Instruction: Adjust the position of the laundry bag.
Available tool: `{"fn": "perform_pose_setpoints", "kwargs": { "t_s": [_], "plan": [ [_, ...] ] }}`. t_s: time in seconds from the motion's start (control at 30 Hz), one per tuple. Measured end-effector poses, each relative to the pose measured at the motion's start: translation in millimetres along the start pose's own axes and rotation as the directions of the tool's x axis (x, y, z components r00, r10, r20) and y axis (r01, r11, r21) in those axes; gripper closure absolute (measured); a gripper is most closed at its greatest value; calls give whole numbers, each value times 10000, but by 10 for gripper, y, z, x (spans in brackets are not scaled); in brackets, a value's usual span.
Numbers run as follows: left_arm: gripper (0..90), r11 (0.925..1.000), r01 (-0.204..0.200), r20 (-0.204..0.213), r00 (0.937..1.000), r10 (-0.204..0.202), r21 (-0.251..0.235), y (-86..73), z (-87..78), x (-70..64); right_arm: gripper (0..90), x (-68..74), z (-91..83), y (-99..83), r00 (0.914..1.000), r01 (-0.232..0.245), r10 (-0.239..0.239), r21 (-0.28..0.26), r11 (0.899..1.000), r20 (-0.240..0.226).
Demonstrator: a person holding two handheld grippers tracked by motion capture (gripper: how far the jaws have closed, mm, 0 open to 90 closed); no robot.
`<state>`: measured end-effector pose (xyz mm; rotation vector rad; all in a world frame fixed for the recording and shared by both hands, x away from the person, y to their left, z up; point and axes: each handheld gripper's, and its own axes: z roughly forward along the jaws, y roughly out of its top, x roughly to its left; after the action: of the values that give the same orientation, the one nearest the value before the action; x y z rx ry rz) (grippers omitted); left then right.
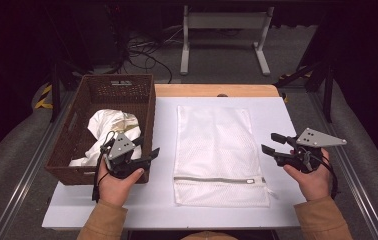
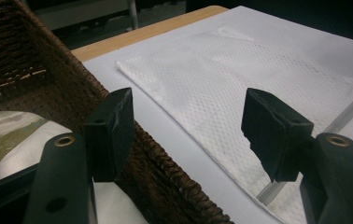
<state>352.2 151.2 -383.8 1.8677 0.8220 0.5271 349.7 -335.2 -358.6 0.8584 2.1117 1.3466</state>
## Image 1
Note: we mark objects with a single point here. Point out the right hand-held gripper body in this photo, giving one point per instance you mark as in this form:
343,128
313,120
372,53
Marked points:
313,138

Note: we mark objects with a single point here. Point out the person's left hand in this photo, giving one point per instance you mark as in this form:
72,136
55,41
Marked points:
115,190

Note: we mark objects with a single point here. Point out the white table board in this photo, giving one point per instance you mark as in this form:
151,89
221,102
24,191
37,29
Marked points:
163,193

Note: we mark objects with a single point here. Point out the person's lap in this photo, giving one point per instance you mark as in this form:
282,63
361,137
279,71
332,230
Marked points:
208,236

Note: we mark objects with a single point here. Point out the black metal stand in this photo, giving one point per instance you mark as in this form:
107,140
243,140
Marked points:
327,93
55,93

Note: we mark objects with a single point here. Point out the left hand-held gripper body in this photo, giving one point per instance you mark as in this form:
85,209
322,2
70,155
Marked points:
118,150

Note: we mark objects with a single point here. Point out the yellow black striped tape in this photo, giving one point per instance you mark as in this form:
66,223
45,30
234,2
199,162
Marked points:
43,100

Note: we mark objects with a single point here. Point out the brown wicker basket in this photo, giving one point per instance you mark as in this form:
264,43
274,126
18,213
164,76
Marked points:
77,100

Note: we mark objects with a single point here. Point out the white metal stand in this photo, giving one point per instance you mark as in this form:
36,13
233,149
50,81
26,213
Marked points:
225,20

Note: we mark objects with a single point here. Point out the aluminium rail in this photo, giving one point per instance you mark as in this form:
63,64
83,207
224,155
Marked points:
353,173
27,173

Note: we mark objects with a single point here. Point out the white garment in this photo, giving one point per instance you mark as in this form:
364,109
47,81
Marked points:
105,121

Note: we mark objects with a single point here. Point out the person's right hand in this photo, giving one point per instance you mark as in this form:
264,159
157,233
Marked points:
313,185

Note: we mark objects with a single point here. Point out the white mesh laundry bag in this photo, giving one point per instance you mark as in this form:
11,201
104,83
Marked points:
217,146

